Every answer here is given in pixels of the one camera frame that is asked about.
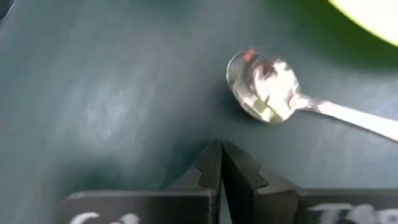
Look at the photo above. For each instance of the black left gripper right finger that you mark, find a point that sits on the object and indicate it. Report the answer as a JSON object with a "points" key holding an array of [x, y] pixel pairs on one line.
{"points": [[242, 180]]}

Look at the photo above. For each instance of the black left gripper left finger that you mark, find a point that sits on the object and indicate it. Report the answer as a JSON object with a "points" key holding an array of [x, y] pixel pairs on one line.
{"points": [[205, 174]]}

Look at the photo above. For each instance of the silver metal spoon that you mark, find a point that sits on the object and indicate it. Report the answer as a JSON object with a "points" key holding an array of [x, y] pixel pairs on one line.
{"points": [[273, 90]]}

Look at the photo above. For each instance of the yellow-green round plate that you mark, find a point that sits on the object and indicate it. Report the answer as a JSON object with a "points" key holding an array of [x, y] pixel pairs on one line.
{"points": [[373, 15]]}

